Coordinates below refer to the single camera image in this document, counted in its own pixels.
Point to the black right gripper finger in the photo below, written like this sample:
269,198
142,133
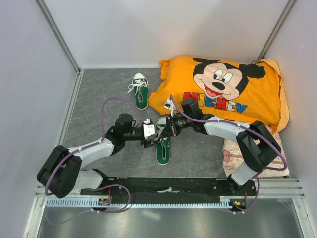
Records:
161,126
169,129

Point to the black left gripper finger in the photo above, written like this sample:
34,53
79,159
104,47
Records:
148,144
159,139

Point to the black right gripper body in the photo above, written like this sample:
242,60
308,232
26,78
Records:
180,123

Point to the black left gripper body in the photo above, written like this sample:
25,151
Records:
135,135

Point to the green canvas sneaker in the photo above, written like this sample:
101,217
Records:
163,149
140,87

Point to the white shoelace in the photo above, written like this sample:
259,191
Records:
158,133

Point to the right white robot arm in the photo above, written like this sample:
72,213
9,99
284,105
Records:
256,143

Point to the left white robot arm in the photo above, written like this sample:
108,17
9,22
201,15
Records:
61,173

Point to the pink patterned white cloth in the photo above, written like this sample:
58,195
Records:
232,159

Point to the orange Mickey Mouse cloth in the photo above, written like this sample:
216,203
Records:
228,90

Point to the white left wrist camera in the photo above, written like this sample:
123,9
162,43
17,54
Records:
149,128

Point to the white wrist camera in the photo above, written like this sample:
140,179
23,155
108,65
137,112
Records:
170,106
149,128

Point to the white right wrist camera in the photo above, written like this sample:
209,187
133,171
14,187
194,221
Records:
170,106

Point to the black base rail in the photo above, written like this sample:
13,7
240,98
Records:
201,186

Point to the white cable tie on rail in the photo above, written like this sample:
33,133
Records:
169,190

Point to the right aluminium corner post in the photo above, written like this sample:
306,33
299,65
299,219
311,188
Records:
277,27

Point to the aluminium corner post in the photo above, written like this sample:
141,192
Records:
57,33
277,27

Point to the aluminium frame rail front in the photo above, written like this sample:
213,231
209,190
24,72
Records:
264,186

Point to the grey slotted cable duct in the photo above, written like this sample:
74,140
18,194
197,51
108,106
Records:
97,203

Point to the left aluminium corner post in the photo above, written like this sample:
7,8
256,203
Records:
57,33

